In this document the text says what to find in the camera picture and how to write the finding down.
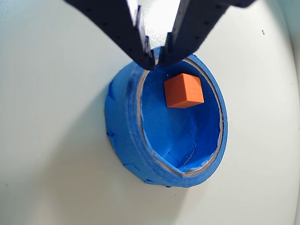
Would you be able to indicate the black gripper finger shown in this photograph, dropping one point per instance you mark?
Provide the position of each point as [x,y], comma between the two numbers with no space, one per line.
[117,25]
[194,25]

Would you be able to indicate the orange cube block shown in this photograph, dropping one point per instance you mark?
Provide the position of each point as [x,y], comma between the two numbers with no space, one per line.
[184,91]

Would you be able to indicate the blue tape roll bin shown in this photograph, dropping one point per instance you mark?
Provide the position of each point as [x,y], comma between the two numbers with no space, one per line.
[122,117]

